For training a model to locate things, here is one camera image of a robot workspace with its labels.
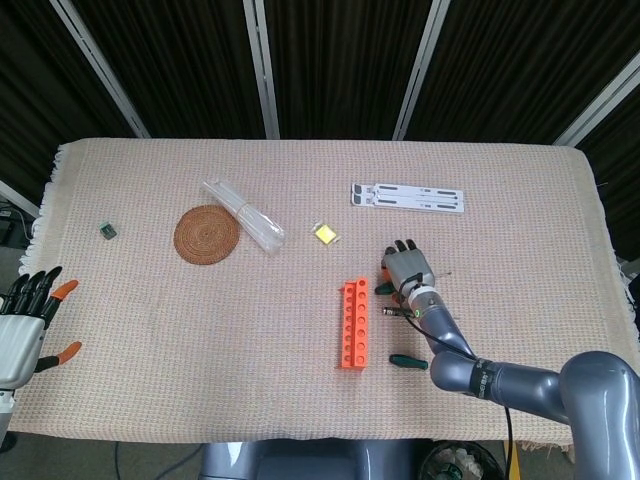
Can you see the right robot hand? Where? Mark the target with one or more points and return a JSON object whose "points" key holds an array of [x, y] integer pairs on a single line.
{"points": [[410, 267]]}

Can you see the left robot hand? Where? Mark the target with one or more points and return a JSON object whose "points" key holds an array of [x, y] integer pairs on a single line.
{"points": [[20, 345]]}

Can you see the slim green black screwdriver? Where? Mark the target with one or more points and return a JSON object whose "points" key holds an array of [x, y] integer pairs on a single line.
{"points": [[384, 288]]}

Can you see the silver black precision screwdriver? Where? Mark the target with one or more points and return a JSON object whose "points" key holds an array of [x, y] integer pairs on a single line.
{"points": [[392, 310]]}

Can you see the thick teal black screwdriver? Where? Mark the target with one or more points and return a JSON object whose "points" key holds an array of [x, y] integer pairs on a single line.
{"points": [[407, 361]]}

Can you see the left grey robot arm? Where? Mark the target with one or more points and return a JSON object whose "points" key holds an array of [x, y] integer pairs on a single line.
{"points": [[5, 410]]}

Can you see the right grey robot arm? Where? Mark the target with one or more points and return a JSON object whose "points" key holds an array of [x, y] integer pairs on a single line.
{"points": [[525, 382]]}

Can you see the orange screwdriver holder rack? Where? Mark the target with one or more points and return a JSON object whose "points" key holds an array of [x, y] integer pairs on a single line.
{"points": [[355, 325]]}

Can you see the white folding laptop stand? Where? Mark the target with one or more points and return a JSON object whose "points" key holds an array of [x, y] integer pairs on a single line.
{"points": [[410, 197]]}

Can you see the small yellow packet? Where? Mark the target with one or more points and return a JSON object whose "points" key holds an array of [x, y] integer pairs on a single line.
{"points": [[325, 234]]}

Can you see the small green box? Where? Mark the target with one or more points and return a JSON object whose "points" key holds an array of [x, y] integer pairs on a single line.
{"points": [[108, 230]]}

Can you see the bundle of clear plastic tubes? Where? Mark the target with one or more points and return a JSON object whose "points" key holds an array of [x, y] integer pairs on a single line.
{"points": [[250, 220]]}

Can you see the beige woven tablecloth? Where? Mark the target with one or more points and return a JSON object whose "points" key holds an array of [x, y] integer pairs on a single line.
{"points": [[200, 350]]}

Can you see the black trash bin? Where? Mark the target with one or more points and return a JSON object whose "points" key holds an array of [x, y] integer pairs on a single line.
{"points": [[460, 462]]}

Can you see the round woven rattan coaster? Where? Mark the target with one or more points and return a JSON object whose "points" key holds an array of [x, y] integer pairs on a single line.
{"points": [[200, 237]]}

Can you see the grey robot torso base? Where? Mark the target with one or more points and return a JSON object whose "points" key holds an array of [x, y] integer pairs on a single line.
{"points": [[300, 462]]}

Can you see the white partition frame post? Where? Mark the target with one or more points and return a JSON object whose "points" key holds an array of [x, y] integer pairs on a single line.
{"points": [[600, 111], [262, 70], [101, 70], [420, 70], [17, 197]]}

